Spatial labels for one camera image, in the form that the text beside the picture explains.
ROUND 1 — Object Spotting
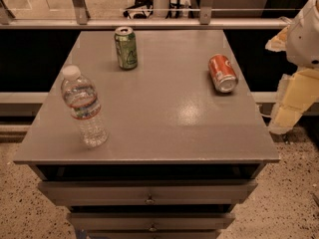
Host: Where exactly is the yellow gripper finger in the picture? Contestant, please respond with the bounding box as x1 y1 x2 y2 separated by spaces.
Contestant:
265 27 289 52
268 68 319 134

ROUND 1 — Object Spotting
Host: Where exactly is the red coke can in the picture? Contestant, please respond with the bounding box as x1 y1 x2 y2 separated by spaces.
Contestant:
208 54 238 94

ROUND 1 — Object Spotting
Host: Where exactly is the green soda can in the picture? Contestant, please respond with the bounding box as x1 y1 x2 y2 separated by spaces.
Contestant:
114 27 138 70

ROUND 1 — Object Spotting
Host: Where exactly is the upper grey drawer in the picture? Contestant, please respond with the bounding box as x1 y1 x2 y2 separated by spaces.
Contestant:
38 180 257 206

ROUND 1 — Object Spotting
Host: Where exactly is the grey drawer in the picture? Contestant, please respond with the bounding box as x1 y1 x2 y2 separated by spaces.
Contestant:
38 180 257 206
68 213 234 232

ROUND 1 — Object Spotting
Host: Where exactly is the grey drawer cabinet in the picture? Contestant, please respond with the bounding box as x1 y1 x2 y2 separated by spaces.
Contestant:
15 30 279 239

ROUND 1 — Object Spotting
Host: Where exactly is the black office chair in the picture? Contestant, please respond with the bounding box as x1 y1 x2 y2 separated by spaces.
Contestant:
123 0 181 19

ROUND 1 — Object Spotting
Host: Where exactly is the lower grey drawer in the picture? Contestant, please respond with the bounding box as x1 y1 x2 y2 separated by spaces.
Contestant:
68 213 234 232

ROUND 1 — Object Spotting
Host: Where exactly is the metal window railing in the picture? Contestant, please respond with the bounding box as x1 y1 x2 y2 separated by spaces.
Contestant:
0 0 292 30

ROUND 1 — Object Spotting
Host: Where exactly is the clear plastic water bottle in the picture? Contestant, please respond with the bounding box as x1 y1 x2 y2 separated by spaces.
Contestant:
61 65 108 147

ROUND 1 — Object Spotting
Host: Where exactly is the white cable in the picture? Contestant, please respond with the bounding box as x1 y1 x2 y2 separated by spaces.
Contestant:
257 104 273 120

